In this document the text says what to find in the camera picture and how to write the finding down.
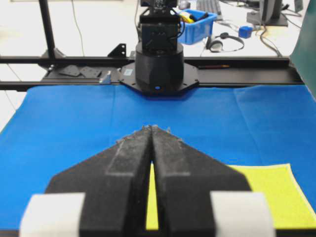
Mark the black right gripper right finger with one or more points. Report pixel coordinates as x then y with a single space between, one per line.
198 196

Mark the green backdrop board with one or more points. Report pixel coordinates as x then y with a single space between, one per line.
304 54

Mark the black monitor stand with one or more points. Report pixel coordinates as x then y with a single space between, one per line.
269 14

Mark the black metal frame rail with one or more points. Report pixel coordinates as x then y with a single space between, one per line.
212 72

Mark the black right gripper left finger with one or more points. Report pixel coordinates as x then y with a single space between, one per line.
102 196

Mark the blue table cloth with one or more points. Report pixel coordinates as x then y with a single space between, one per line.
59 126

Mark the blue plastic bin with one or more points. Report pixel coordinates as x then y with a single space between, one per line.
200 26

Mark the black keyboard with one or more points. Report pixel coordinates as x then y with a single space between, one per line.
212 6

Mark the small blue box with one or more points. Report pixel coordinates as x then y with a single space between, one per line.
245 32

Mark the yellow-green towel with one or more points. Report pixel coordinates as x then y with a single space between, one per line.
289 206

